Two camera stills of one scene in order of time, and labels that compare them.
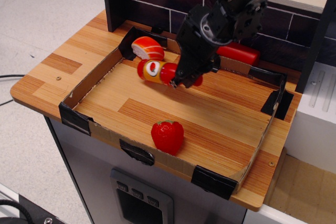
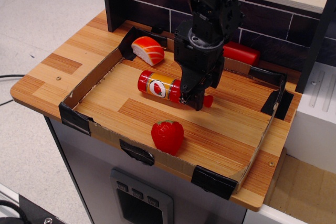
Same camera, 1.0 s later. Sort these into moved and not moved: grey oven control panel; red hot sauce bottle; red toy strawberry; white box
Moved: red hot sauce bottle
Not moved: white box; red toy strawberry; grey oven control panel
